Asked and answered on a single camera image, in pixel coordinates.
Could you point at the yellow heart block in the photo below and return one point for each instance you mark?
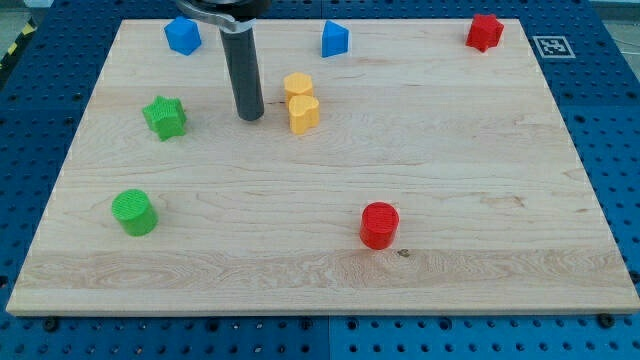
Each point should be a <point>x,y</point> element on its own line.
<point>303,113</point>

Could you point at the robot arm end clamp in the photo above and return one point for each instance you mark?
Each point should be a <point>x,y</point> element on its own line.
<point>231,16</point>

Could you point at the light wooden board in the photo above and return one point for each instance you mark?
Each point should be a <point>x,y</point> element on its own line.
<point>497,214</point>

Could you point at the red cylinder block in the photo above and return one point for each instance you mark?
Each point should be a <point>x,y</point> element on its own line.
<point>379,223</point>

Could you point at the yellow hexagon block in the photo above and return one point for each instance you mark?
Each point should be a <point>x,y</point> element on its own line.
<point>297,83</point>

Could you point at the blue triangular block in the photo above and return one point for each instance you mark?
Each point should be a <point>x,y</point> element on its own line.
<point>335,39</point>

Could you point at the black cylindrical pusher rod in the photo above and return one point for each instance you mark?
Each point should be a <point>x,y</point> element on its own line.
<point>242,65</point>

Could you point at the green star block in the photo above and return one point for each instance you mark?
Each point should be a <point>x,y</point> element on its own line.
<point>165,117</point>

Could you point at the green cylinder block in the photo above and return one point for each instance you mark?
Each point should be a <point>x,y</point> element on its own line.
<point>133,210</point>

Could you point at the blue cube block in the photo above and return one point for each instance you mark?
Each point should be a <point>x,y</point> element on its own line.
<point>183,35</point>

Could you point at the red star block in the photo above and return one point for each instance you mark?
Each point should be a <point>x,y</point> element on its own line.
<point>485,32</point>

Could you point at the black white fiducial tag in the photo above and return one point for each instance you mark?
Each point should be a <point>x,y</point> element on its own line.
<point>553,47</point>

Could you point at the black bolt front left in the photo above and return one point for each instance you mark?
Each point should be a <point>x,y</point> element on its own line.
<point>50,324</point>

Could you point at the black bolt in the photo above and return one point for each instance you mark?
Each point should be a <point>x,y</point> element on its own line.
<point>605,320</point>
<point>50,324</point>

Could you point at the black bolt front right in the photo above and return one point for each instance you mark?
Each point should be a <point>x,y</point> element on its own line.
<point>605,320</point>

